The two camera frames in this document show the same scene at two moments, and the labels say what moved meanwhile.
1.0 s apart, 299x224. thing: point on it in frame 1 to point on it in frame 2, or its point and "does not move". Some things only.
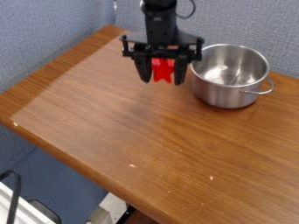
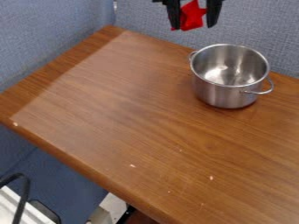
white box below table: (29, 213) does not move
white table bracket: (110, 211) does not move
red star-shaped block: (164, 68) to (192, 16)
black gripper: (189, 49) to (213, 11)
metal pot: (230, 68) does not move
